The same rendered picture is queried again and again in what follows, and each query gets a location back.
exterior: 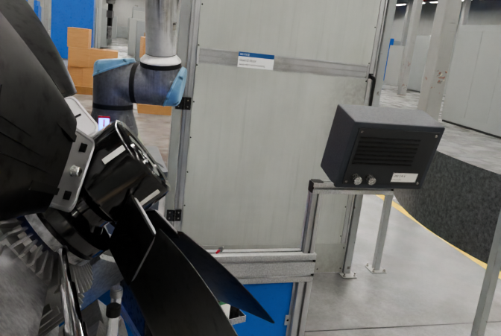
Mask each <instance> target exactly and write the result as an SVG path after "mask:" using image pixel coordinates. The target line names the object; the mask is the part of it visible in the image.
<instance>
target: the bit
mask: <svg viewBox="0 0 501 336"><path fill-rule="evenodd" d="M106 17H107V39H112V23H113V18H114V11H113V4H108V10H107V13H106Z"/></svg>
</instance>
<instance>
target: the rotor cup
mask: <svg viewBox="0 0 501 336"><path fill-rule="evenodd" d="M91 138H93V140H94V143H95V147H94V151H93V154H92V158H91V160H90V163H89V167H88V169H87V172H86V176H85V178H84V181H83V185H82V187H81V191H80V194H79V196H78V200H77V203H76V205H75V207H74V209H73V210H72V211H71V212H64V211H62V210H59V209H54V208H51V207H48V209H47V210H46V211H45V212H41V213H42V215H43V216H44V217H45V219H46V220H47V221H48V222H49V224H50V225H51V226H52V227H53V229H54V230H55V231H56V232H57V233H58V235H59V236H60V237H61V238H62V239H63V240H64V241H65V242H67V243H68V244H69V245H70V246H71V247H73V248H74V249H75V250H77V251H78V252H79V253H81V254H83V255H85V256H87V257H90V258H98V257H99V256H100V255H101V254H103V253H105V252H106V251H107V250H109V247H108V246H107V243H108V241H109V240H110V236H109V233H108V231H107V228H106V225H108V223H110V222H113V223H115V224H117V222H118V220H119V217H120V215H121V213H122V211H123V209H124V207H125V204H126V202H127V199H128V198H129V196H130V195H131V194H132V195H133V197H134V198H136V199H137V200H138V201H139V202H141V201H142V200H144V199H145V198H146V197H148V196H149V195H150V194H152V193H154V192H155V191H156V190H157V189H158V190H159V191H160V193H159V194H157V195H156V196H154V197H153V198H151V199H150V200H149V201H148V202H146V203H145V204H143V205H142V208H143V209H144V211H146V210H147V209H149V208H150V207H151V206H153V205H154V204H155V203H157V202H158V201H159V200H161V199H162V198H164V197H165V196H166V195H167V194H168V193H169V192H170V191H171V186H170V183H169V181H168V180H167V178H166V176H165V174H164V173H163V171H162V170H161V168H160V167H159V165H158V164H157V163H156V161H155V160H154V158H153V157H152V155H150V153H149V152H148V150H147V149H146V148H145V146H144V145H143V143H141V142H140V140H139V139H138V138H137V137H136V135H135V134H134V133H133V132H132V130H131V129H130V128H129V127H128V126H127V125H126V124H125V123H124V122H122V121H120V120H115V121H112V122H111V123H109V124H108V125H107V126H106V127H104V128H102V129H101V130H99V131H98V132H97V133H96V134H94V135H93V136H91ZM122 145H123V147H124V148H125V150H124V151H123V152H121V153H120V154H119V155H118V156H116V157H114V158H113V159H111V160H110V161H109V162H108V163H106V164H104V163H103V161H102V159H103V158H104V157H106V156H107V155H109V154H110V153H112V152H113V151H114V150H116V149H117V148H119V147H120V146H122ZM139 150H140V151H141V152H143V153H144V154H145V155H146V156H147V160H148V162H146V161H145V159H144V158H143V156H142V155H141V153H140V152H139Z"/></svg>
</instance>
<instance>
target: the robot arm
mask: <svg viewBox="0 0 501 336"><path fill-rule="evenodd" d="M176 39H177V0H145V54H144V55H143V56H142V57H141V58H140V63H135V62H136V61H135V59H134V58H117V59H102V60H96V61H95V63H94V67H93V75H92V76H93V85H92V112H91V117H92V118H93V119H94V120H95V122H96V123H98V116H109V117H110V122H112V121H115V120H120V121H122V122H124V123H125V124H126V125H127V126H128V127H129V128H130V129H131V130H132V132H133V133H134V134H135V135H136V137H137V138H138V127H137V125H136V120H135V117H134V114H133V103H135V104H150V105H158V106H163V107H164V106H169V107H175V106H177V105H178V104H179V103H180V102H181V99H182V97H183V92H184V89H185V85H186V75H187V70H186V68H184V67H181V59H180V58H179V57H178V56H177V55H176Z"/></svg>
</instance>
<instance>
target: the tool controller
mask: <svg viewBox="0 0 501 336"><path fill-rule="evenodd" d="M444 130H445V127H444V126H442V125H441V124H440V123H438V122H437V121H436V120H435V119H434V118H432V117H431V116H430V115H428V114H427V113H426V112H424V111H423V110H408V109H398V108H389V107H371V106H361V105H351V104H338V106H337V109H336V111H335V116H334V119H333V124H332V127H331V130H330V134H329V137H328V140H327V145H326V147H325V151H324V155H323V158H322V161H321V168H322V169H323V171H324V172H325V174H326V175H327V176H328V178H329V179H330V180H331V182H333V183H334V186H335V187H336V188H401V189H421V187H422V185H423V181H424V180H425V177H426V174H427V172H428V170H429V167H430V165H431V163H432V160H433V157H434V155H435V152H436V150H437V148H438V145H439V143H440V140H441V137H442V136H443V133H444Z"/></svg>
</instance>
